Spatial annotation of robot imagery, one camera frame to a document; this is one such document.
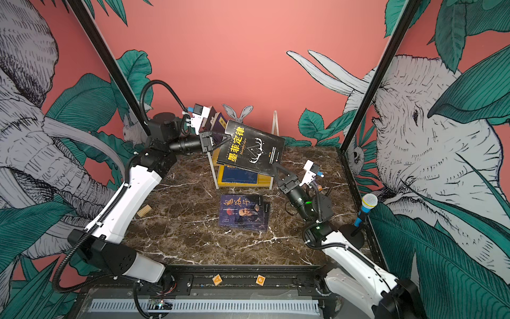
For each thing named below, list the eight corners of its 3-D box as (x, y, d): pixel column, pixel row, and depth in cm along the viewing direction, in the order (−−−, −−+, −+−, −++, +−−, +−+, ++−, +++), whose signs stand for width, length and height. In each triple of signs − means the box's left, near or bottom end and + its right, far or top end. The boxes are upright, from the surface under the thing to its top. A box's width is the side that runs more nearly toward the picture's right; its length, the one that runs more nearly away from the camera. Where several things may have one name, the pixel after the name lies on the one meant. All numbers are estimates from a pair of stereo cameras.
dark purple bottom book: (217, 230, 90) (216, 226, 87) (222, 198, 101) (221, 194, 98) (270, 230, 90) (270, 226, 87) (269, 198, 101) (269, 194, 98)
